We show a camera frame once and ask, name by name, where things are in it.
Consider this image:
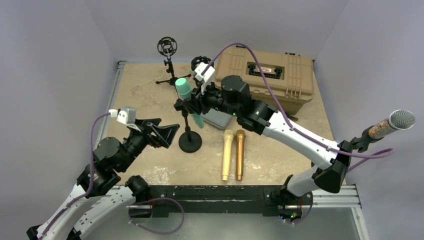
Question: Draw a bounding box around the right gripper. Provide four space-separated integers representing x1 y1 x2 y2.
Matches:
184 78 240 117

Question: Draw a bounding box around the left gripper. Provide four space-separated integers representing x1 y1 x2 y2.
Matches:
118 118 179 171

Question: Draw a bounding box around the mint green microphone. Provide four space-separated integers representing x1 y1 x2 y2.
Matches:
175 77 204 129

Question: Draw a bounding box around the black stand for green microphone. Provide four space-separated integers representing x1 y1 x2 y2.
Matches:
173 99 203 154

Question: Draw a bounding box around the black round base shockmount stand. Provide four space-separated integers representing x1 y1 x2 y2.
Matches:
191 55 211 88

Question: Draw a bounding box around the cream microphone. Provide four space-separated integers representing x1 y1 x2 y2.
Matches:
221 129 234 181

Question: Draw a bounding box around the gold microphone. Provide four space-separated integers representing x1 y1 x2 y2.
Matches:
235 129 246 181

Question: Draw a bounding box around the black tripod mic stand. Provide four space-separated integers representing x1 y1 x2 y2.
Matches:
155 36 178 86

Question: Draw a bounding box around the black stand for patterned microphone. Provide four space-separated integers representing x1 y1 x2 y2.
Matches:
349 134 383 153

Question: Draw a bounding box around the silver head patterned microphone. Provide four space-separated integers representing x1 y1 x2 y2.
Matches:
367 109 416 139

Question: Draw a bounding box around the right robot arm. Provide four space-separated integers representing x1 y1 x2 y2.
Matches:
175 75 351 204

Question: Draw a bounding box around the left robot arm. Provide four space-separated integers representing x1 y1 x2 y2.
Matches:
26 118 180 240

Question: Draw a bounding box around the grey plastic case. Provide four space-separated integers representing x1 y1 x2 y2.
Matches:
201 109 233 130

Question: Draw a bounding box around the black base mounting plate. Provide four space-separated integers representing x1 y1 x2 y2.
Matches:
149 185 309 218

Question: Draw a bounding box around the tan plastic toolbox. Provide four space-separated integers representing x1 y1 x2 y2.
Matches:
213 45 314 115

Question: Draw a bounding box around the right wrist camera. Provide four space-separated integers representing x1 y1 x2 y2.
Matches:
193 62 216 95

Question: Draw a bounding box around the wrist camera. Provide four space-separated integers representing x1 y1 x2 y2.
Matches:
193 62 216 95
108 107 140 131

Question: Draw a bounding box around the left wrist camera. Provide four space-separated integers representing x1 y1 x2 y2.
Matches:
108 107 140 131

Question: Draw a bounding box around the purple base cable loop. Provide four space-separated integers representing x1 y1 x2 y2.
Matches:
128 197 185 235

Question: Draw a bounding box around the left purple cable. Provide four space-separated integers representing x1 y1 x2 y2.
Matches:
38 112 114 240

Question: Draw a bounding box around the aluminium table frame rail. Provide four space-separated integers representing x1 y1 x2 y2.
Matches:
107 61 369 240

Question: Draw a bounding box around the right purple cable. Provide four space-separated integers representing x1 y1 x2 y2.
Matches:
202 42 395 173

